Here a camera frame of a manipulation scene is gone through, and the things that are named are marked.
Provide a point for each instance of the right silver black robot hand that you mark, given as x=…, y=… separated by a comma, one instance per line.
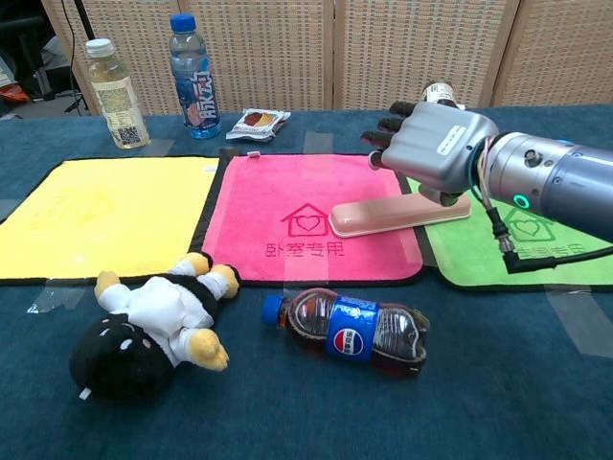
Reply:
x=431, y=144

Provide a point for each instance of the pink rectangular case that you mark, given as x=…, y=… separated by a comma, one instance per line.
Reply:
x=383, y=215

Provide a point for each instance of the green cloth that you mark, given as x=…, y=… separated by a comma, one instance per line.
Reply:
x=460, y=261

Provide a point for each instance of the pink cloth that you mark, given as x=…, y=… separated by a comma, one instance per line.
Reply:
x=268, y=191

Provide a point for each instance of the yellow cloth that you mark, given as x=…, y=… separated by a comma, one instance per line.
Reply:
x=105, y=215

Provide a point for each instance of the brown sauce bottle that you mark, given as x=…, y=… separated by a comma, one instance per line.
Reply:
x=440, y=93

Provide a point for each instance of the crinkled clear tape strip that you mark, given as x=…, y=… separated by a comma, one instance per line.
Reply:
x=421, y=251

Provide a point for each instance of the white snack packet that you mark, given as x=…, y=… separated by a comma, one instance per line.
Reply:
x=256, y=124

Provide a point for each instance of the wicker folding screen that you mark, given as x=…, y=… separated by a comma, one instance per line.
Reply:
x=268, y=48

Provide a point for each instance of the pepsi cola bottle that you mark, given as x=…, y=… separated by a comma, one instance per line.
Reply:
x=349, y=335

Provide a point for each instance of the blue sports drink bottle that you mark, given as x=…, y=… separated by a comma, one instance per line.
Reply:
x=196, y=96

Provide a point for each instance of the dark blue table cover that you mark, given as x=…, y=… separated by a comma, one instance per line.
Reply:
x=479, y=407

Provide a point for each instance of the yellow tea bottle white cap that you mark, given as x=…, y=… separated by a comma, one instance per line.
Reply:
x=117, y=105

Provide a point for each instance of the plush penguin toy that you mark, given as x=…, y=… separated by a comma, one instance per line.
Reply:
x=158, y=316

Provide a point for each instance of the black tripod stand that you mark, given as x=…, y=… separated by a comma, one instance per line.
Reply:
x=85, y=19

